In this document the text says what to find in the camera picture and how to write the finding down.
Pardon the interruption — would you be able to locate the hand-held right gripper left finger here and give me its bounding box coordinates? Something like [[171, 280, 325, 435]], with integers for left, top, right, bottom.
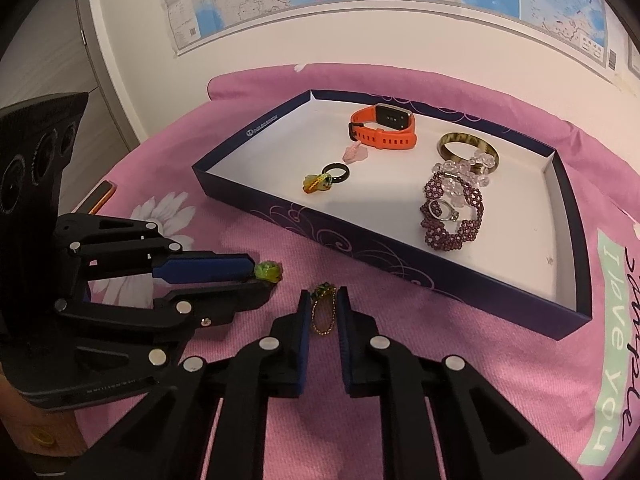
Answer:
[[65, 289, 311, 480]]

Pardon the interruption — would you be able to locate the tortoiseshell bangle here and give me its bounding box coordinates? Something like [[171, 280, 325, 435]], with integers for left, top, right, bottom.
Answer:
[[436, 131, 500, 176]]

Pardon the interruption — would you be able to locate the navy cardboard box lid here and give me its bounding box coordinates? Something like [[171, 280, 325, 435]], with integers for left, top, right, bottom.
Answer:
[[192, 89, 596, 343]]

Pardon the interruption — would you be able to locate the pink printed blanket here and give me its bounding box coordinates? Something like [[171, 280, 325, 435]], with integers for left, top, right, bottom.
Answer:
[[65, 62, 640, 480]]

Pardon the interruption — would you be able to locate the purple beaded bracelet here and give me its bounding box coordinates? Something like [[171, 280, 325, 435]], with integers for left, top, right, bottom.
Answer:
[[420, 172, 485, 251]]

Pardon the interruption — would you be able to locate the brown wooden board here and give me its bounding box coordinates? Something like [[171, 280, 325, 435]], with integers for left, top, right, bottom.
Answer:
[[0, 360, 88, 458]]

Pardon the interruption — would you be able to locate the orange smartwatch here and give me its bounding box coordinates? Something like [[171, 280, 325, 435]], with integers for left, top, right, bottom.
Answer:
[[347, 102, 418, 151]]

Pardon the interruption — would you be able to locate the small green charm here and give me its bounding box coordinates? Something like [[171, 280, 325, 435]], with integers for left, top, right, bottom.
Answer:
[[254, 260, 283, 283]]

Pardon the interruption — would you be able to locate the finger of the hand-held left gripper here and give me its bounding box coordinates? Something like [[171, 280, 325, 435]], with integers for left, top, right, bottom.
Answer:
[[54, 215, 257, 284], [54, 279, 275, 342]]

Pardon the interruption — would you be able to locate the grey cabinet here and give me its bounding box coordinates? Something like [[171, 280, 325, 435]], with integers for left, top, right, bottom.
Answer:
[[0, 0, 146, 161]]

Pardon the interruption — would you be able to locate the silver ring with stone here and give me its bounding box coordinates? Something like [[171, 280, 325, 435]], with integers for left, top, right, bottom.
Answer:
[[429, 199, 460, 222]]

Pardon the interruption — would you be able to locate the green charm with gold chain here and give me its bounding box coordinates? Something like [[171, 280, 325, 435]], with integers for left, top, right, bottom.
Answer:
[[311, 282, 338, 336]]

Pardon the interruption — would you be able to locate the green orange charm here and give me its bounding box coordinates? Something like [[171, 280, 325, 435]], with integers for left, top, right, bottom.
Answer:
[[302, 172, 332, 195]]

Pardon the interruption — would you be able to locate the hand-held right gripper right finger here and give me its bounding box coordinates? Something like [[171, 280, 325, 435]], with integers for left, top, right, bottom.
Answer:
[[336, 287, 585, 480]]

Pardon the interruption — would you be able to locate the orange edged flat case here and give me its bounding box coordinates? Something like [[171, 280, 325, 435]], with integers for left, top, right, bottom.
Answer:
[[70, 180, 118, 216]]

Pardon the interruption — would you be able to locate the black ring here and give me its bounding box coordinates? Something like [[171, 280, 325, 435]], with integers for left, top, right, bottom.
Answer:
[[321, 162, 351, 184]]

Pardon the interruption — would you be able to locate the clear crystal bead bracelet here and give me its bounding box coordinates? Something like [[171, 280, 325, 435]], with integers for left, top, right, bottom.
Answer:
[[431, 147, 493, 196]]

